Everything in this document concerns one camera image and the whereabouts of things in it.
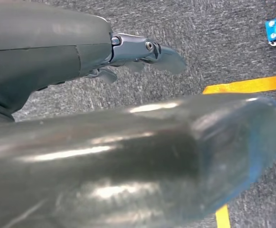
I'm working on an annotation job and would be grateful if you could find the yellow floor tape square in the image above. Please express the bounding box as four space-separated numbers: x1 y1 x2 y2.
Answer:
203 74 276 228

